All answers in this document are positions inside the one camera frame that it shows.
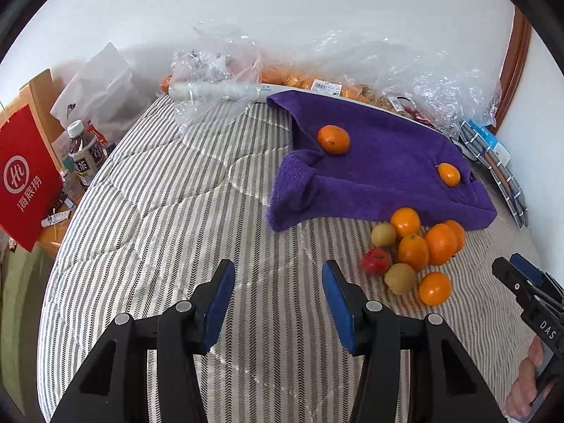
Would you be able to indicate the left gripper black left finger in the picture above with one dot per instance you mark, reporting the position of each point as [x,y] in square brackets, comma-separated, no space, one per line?
[111,383]

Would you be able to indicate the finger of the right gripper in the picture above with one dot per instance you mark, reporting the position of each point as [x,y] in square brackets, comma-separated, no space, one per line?
[529,270]

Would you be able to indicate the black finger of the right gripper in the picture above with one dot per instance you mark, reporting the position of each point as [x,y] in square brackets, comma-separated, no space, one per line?
[513,275]

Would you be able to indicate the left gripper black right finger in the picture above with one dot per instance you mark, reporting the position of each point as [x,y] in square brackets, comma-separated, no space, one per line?
[444,384]

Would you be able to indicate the large round orange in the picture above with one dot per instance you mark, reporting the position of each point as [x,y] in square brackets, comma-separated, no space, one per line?
[441,242]

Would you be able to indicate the small oval orange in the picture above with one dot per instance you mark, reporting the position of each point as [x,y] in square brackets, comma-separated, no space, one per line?
[449,174]

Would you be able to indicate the right hand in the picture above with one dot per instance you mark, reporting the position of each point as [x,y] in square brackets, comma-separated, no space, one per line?
[523,392]

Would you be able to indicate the big orange by towel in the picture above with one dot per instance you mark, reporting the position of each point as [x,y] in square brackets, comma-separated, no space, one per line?
[459,233]

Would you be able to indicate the front orange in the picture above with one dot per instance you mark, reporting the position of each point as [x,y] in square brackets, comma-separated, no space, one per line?
[434,289]

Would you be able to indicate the grey checked folded cloth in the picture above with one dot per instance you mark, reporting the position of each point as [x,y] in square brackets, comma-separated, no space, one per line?
[509,187]

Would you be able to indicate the mid pile orange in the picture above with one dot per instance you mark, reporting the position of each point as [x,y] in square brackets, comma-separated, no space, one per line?
[413,250]

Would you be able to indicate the green kiwi fruit front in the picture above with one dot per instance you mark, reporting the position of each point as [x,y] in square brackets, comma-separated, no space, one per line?
[400,278]

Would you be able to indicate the green kiwi fruit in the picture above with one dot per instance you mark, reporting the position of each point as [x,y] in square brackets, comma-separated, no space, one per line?
[400,278]
[383,235]

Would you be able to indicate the orange behind pile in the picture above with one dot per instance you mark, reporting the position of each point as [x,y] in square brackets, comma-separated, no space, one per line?
[406,222]

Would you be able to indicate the red small fruit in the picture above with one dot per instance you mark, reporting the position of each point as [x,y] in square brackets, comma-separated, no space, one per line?
[376,262]

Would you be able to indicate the green kiwi fruit back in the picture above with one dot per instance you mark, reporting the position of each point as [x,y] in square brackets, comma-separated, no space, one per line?
[383,235]

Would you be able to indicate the striped bed quilt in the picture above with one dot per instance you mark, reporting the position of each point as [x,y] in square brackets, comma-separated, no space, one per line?
[167,206]

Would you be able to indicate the purple towel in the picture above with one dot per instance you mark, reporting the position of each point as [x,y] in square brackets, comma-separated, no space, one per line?
[392,162]

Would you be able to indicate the red paper bag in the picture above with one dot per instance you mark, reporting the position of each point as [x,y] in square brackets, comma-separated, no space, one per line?
[30,183]

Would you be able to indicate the tea bottle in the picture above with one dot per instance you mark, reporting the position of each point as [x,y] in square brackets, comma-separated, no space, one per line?
[86,152]

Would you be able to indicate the white plastic bag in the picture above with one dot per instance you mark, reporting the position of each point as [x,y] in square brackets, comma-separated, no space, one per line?
[103,94]

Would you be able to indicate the clear plastic bags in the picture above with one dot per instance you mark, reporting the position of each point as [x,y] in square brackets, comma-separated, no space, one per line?
[225,64]

